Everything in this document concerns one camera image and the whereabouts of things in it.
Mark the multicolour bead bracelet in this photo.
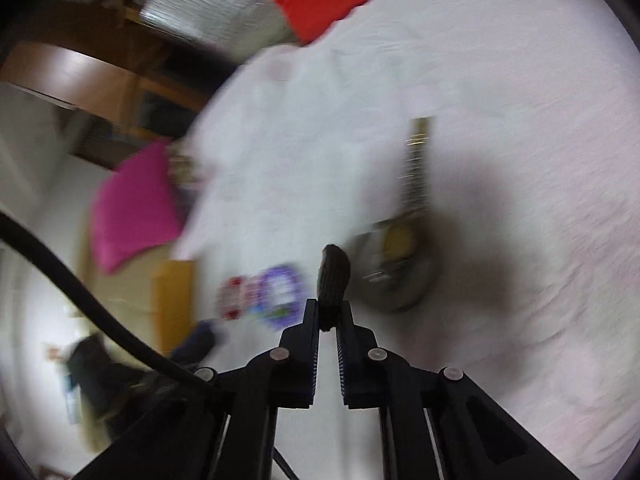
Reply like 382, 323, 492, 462
248, 265, 306, 330

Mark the black cable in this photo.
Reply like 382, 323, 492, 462
0, 212, 221, 396

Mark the silver insulation sheet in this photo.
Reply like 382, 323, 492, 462
140, 0, 296, 56

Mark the dark blue cloth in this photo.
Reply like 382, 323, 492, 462
172, 322, 218, 366

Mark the speckled beige object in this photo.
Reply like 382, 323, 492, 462
167, 152, 203, 186

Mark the beige hair claw clip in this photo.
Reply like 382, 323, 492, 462
380, 117, 436, 261

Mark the pink cushion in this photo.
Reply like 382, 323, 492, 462
90, 140, 188, 276

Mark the black bangle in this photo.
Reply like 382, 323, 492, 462
347, 220, 441, 313

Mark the red bead bracelet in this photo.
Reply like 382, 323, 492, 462
217, 276, 248, 322

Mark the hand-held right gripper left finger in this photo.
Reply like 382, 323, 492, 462
75, 299, 321, 480

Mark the orange cardboard box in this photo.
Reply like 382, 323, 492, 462
152, 259, 196, 356

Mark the black hair tie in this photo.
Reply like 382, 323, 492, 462
316, 244, 352, 333

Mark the wooden side table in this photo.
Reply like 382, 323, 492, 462
0, 5, 211, 171

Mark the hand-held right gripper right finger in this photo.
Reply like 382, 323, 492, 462
335, 301, 581, 480

